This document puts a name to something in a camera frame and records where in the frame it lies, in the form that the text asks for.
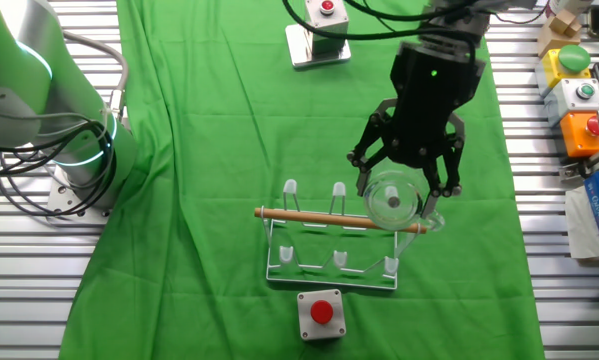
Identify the clear acrylic drying rack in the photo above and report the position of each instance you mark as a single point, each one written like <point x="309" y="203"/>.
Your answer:
<point x="319" y="217"/>

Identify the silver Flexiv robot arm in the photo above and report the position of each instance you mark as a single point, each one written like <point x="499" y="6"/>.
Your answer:
<point x="9" y="75"/>

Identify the wooden block puzzle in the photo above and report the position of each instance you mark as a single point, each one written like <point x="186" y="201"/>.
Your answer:
<point x="559" y="30"/>

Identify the grey red-button box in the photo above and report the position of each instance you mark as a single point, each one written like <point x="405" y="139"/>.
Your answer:
<point x="321" y="312"/>

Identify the orange box red button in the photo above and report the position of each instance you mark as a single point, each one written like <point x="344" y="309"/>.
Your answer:
<point x="576" y="135"/>

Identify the grey box green button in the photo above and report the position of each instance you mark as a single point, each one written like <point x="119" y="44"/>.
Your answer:
<point x="574" y="97"/>

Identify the yellow box green mushroom button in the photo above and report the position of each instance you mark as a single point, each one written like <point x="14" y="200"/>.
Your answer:
<point x="554" y="67"/>

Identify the green cloth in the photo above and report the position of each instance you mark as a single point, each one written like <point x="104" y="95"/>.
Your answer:
<point x="204" y="150"/>

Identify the white bottle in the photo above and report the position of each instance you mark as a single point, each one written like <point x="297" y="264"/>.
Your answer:
<point x="569" y="6"/>

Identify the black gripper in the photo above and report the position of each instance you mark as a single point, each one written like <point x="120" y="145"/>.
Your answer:
<point x="429" y="100"/>

